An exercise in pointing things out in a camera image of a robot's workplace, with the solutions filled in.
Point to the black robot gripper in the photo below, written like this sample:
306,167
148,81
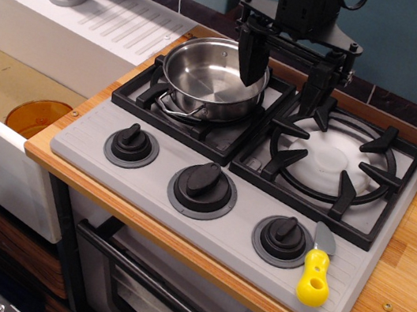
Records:
282,24

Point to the stainless steel pot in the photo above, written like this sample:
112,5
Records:
204,79

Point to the black left burner grate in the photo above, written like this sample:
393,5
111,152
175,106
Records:
144,94

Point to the black burner grate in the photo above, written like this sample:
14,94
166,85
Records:
335,168
144,94

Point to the black right burner grate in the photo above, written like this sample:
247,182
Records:
335,168

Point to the grey toy stove top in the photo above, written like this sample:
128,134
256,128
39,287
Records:
301,213

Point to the black middle stove knob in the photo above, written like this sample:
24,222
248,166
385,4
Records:
202,192

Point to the black stove knob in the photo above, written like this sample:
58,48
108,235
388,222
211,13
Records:
131,147
202,192
282,241

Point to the black left stove knob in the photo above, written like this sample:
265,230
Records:
131,147

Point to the black right stove knob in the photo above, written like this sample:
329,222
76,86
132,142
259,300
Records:
282,241

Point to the white toy sink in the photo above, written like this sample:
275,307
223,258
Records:
68,55

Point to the orange plastic plate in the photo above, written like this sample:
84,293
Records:
30,118

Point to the toy oven door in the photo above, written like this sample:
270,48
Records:
124,272

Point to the yellow handled toy spatula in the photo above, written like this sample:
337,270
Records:
313,287

